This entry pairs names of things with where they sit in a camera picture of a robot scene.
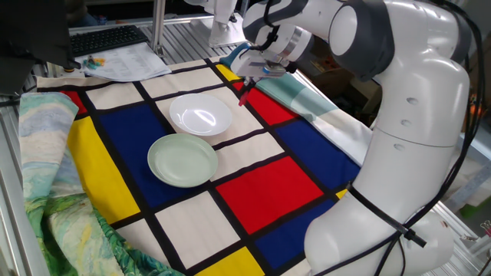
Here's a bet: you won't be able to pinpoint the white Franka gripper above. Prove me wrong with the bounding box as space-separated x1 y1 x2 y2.
229 47 297 92

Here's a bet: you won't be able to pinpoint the small red plastic clamp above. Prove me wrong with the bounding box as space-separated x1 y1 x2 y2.
238 84 256 108

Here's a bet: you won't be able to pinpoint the white plate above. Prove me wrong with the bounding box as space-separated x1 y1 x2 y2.
169 93 233 137

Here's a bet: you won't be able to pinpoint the pale green plate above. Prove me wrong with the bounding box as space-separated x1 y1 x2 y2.
147 133 219 189

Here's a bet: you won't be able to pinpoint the colour block tablecloth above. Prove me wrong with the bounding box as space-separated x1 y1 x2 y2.
36 56 364 276

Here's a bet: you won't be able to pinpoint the printed paper stack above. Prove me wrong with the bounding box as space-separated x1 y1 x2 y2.
74 41 173 83

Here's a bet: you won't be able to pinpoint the black keyboard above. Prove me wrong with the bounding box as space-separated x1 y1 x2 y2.
70 25 150 58

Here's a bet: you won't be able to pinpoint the small teal orange items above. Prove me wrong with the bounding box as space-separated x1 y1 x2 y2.
82 55 107 71

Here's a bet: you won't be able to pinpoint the brown and blue clothing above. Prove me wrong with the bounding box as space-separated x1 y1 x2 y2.
67 0 99 28

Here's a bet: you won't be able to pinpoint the aluminium profile leg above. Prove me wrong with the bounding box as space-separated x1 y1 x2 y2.
443 163 491 214

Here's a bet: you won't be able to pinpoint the green painted landscape cloth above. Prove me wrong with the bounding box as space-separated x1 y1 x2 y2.
18 91 187 276

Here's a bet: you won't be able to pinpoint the aluminium post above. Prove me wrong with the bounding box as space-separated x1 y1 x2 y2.
150 0 167 58

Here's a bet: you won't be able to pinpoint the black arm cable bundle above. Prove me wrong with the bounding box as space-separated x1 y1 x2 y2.
260 0 485 276

